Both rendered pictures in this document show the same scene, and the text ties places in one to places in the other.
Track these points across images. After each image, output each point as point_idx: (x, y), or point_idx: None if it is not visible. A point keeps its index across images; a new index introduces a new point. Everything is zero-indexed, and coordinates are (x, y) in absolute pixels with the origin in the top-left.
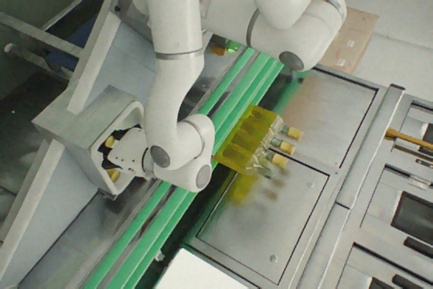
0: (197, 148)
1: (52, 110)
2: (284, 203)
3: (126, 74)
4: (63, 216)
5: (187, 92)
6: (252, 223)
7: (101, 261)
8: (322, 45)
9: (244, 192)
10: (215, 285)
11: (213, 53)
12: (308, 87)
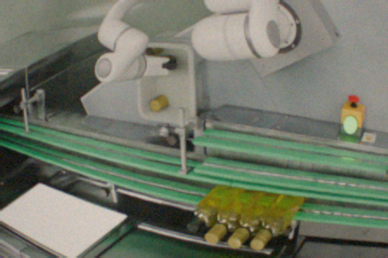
0: (111, 38)
1: (177, 32)
2: None
3: None
4: (126, 106)
5: (266, 120)
6: (154, 255)
7: (97, 140)
8: (207, 32)
9: (196, 251)
10: (91, 231)
11: (326, 128)
12: None
